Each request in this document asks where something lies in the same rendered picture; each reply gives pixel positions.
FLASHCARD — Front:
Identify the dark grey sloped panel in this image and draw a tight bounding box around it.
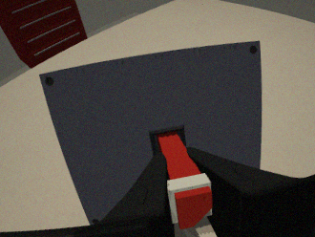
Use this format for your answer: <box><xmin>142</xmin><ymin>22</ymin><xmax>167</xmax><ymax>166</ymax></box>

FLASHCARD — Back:
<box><xmin>39</xmin><ymin>41</ymin><xmax>263</xmax><ymax>226</ymax></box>

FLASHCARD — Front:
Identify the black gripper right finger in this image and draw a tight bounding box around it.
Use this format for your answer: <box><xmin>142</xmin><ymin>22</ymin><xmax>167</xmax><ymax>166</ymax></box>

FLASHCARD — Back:
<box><xmin>187</xmin><ymin>146</ymin><xmax>315</xmax><ymax>237</ymax></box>

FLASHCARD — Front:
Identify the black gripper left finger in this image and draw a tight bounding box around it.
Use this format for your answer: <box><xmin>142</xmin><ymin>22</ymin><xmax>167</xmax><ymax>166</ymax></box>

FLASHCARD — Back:
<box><xmin>0</xmin><ymin>152</ymin><xmax>176</xmax><ymax>237</ymax></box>

